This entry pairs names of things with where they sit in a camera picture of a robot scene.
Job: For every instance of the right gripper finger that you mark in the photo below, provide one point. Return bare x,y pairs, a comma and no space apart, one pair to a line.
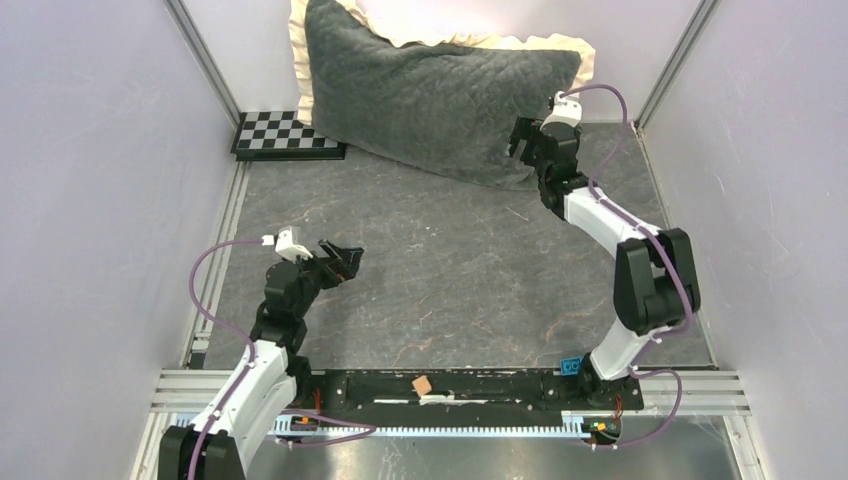
527,129
519,149

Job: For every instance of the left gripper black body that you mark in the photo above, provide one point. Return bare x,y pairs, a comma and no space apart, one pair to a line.
314,273

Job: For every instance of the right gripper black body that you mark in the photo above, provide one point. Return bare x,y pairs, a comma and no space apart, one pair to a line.
536,160

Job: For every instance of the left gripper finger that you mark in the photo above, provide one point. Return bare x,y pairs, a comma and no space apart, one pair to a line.
350,255
342,273

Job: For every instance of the grey pillowcase with cream ruffle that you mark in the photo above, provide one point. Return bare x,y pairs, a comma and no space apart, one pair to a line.
442,103

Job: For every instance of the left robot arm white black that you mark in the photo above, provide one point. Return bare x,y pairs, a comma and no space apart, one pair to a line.
222,440

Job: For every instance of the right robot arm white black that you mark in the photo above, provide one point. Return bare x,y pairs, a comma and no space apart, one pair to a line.
655,285

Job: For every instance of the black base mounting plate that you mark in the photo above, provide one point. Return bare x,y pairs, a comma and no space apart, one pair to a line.
486,397

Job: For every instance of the small tan cube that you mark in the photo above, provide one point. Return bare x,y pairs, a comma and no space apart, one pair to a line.
422,386

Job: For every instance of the black white checkerboard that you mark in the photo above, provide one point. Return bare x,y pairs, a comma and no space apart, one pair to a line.
281,136

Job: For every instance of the blue toy brick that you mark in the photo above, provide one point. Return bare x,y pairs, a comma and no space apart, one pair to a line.
571,366

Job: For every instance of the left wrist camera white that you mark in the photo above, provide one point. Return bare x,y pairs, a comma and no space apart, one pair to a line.
286,244

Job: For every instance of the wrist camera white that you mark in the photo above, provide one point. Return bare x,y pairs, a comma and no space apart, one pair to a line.
565,110
286,244

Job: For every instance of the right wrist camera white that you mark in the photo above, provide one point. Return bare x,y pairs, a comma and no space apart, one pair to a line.
565,110

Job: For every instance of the light blue cable duct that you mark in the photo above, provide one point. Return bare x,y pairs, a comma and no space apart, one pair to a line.
566,427

